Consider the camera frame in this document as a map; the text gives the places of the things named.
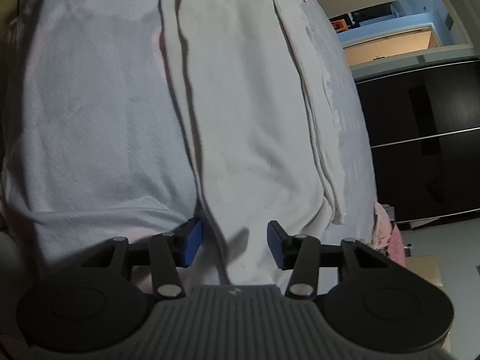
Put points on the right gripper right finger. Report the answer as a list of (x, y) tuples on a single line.
[(276, 239)]

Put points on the polka dot bed sheet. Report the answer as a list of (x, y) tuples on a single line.
[(95, 147)]

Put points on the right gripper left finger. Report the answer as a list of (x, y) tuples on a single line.
[(192, 238)]

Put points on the white fleece garment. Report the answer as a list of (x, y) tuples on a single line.
[(261, 130)]

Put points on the black sliding wardrobe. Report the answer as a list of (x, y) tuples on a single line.
[(423, 129)]

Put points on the light pink cloth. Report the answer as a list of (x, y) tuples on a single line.
[(386, 236)]

